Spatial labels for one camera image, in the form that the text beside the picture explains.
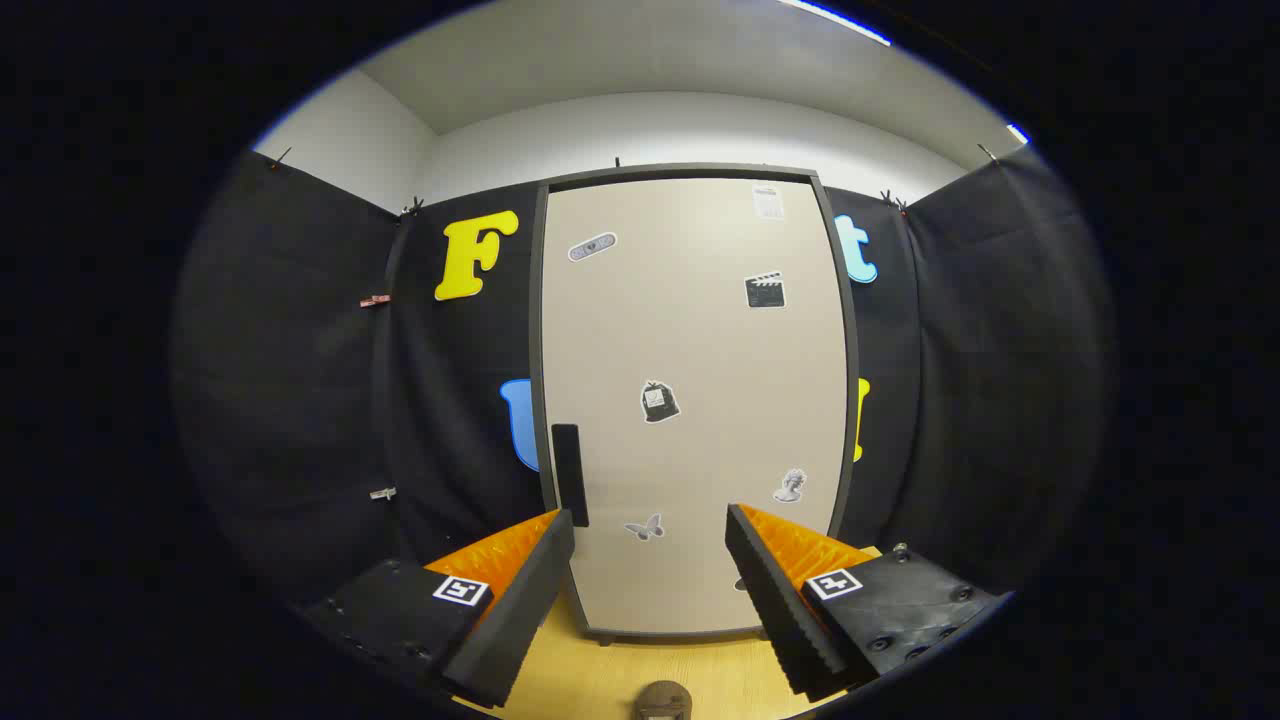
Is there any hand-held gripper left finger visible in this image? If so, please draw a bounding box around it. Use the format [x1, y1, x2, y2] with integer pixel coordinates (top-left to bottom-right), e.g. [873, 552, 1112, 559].
[300, 507, 578, 709]

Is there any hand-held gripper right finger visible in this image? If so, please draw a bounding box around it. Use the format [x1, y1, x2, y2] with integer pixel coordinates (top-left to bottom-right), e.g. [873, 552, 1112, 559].
[725, 503, 1006, 701]

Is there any black door handle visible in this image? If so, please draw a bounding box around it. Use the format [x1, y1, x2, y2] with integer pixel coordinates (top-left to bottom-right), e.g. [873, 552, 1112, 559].
[551, 424, 590, 528]

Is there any brown fuzzy shoe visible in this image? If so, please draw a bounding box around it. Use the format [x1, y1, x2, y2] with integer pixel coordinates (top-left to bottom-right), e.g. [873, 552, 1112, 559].
[638, 680, 693, 720]

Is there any grey shoe cabinet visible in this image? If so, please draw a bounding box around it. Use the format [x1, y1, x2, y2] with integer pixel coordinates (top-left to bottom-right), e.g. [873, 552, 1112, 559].
[528, 163, 863, 646]

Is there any beige shoe cabinet door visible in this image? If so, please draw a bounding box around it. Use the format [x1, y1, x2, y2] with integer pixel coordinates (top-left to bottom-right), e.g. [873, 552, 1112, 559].
[540, 178, 851, 636]

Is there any black backdrop cloth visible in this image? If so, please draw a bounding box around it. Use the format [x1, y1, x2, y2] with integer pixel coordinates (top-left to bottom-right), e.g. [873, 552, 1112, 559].
[172, 145, 1116, 606]

